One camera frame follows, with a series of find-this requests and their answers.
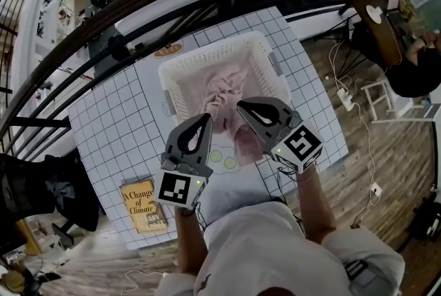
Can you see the person's right forearm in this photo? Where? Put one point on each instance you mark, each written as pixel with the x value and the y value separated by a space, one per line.
pixel 315 205

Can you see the pink clothes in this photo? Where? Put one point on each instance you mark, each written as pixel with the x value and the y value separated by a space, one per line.
pixel 227 88

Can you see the white plug adapter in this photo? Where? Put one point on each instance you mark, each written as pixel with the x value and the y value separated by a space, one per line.
pixel 375 189

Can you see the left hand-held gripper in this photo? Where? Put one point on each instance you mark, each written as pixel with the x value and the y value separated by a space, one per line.
pixel 177 188

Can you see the white desk lamp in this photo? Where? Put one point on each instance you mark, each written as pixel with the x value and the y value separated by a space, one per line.
pixel 373 12

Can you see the grey cloth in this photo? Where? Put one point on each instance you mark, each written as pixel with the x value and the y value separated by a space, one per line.
pixel 60 189

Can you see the white power strip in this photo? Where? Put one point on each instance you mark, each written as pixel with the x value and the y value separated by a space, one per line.
pixel 345 99

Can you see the white grid tablecloth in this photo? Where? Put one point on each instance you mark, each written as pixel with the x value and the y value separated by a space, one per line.
pixel 113 136

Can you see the person's left forearm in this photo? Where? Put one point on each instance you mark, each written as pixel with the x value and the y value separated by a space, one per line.
pixel 189 243

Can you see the person's white shirt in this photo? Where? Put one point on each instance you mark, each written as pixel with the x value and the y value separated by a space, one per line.
pixel 268 253

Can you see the yellow book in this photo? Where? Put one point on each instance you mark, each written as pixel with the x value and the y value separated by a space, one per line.
pixel 143 206

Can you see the white stool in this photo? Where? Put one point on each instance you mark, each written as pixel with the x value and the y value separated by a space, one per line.
pixel 389 105

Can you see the white plastic laundry basket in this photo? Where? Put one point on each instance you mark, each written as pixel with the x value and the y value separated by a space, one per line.
pixel 213 53

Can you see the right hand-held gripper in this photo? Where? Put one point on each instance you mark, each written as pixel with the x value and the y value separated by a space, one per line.
pixel 299 146

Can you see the brown wooden side desk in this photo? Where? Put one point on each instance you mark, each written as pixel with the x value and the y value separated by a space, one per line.
pixel 382 36

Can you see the black office chair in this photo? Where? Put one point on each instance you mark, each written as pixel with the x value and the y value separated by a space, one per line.
pixel 24 188

